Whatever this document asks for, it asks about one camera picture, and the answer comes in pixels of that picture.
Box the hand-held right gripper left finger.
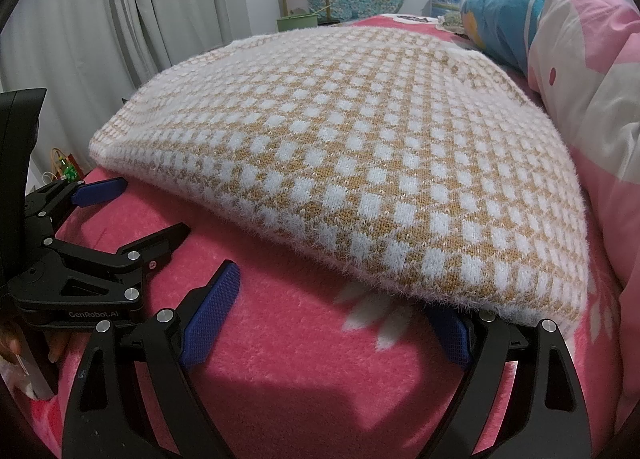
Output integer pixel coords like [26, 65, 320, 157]
[60, 260, 243, 459]

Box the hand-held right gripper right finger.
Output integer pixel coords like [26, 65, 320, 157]
[425, 310, 594, 459]

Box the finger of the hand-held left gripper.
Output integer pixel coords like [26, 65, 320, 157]
[44, 222, 194, 302]
[25, 177, 129, 231]

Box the beige white checked knit coat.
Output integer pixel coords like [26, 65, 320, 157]
[89, 21, 591, 335]

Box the person's left hand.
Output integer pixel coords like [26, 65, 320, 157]
[0, 324, 69, 366]

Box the colourful gift bag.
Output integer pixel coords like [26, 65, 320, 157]
[49, 148, 83, 183]

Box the pink fleece bed blanket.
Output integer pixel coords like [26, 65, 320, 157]
[30, 14, 626, 459]

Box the grey white curtain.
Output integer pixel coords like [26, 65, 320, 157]
[0, 0, 253, 160]

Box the green bowl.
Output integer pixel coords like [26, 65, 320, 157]
[276, 11, 321, 33]

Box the pink white printed quilt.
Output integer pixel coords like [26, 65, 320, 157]
[525, 0, 640, 440]

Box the small patterned cloth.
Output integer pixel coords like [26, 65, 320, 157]
[437, 13, 471, 34]

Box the blue printed pillow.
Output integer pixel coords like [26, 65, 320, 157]
[460, 0, 566, 74]

